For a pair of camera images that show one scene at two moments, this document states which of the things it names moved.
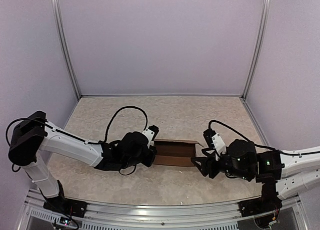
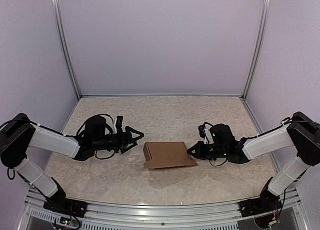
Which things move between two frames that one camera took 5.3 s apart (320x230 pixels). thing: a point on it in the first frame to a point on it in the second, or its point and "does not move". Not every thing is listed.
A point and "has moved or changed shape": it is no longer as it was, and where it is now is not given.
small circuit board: [66, 221] does not move
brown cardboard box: [174, 152] has moved or changed shape
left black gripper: [149, 161] to [123, 149]
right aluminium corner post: [266, 3] does not move
